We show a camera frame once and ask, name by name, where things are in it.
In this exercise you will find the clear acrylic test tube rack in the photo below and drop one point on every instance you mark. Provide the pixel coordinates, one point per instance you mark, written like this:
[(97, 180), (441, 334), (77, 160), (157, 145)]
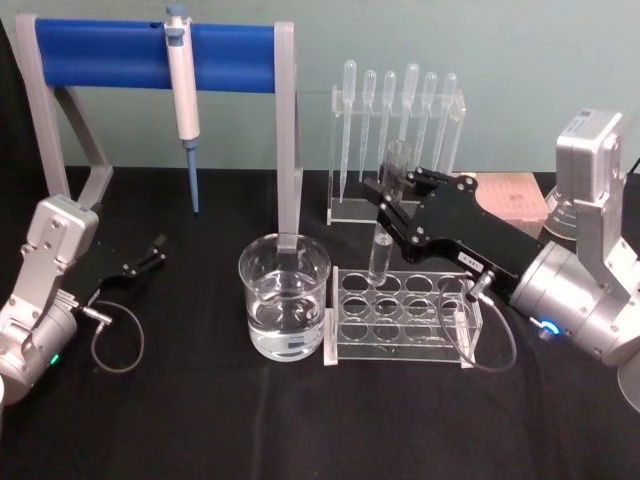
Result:
[(400, 345)]

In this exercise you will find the clear acrylic dropper rack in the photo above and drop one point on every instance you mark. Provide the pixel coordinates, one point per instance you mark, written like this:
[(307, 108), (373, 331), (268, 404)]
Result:
[(350, 212)]

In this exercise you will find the grey stand with blue bar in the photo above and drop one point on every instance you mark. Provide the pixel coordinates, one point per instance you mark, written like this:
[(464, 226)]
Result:
[(110, 50)]

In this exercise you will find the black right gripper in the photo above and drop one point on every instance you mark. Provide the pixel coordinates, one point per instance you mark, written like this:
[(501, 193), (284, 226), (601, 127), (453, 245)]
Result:
[(465, 225)]

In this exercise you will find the white and blue micropipette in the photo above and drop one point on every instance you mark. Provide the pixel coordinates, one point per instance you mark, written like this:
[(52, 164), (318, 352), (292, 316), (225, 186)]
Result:
[(181, 90)]

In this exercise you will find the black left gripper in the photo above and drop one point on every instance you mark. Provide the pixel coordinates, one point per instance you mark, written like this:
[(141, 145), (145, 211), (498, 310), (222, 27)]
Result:
[(112, 265)]

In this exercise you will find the pink tip box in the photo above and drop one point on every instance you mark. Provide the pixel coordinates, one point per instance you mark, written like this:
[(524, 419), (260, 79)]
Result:
[(515, 197)]

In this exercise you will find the black table cloth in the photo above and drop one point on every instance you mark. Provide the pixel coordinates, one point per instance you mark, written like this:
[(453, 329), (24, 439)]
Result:
[(200, 425)]

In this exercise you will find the glass conical flask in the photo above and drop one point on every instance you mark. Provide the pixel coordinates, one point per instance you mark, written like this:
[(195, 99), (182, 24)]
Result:
[(560, 215)]

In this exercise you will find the clear plastic dropper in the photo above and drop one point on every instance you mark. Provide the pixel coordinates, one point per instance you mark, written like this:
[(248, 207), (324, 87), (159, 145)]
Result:
[(411, 82), (389, 87), (369, 87), (450, 92), (349, 80), (429, 90)]

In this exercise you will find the glass beaker with water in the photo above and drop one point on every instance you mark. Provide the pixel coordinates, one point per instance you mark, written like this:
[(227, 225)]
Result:
[(282, 310)]

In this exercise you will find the glass test tube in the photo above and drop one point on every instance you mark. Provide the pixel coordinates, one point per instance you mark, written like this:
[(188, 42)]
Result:
[(382, 260)]

